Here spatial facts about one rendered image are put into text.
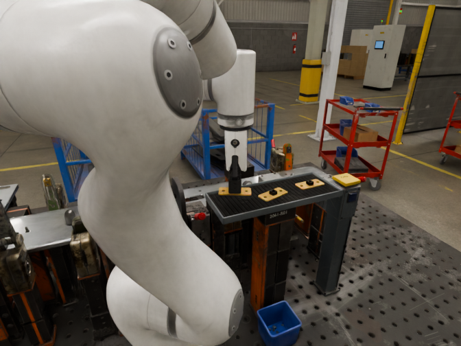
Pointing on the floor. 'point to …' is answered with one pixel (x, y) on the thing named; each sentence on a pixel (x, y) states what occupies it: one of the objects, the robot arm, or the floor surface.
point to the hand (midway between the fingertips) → (234, 183)
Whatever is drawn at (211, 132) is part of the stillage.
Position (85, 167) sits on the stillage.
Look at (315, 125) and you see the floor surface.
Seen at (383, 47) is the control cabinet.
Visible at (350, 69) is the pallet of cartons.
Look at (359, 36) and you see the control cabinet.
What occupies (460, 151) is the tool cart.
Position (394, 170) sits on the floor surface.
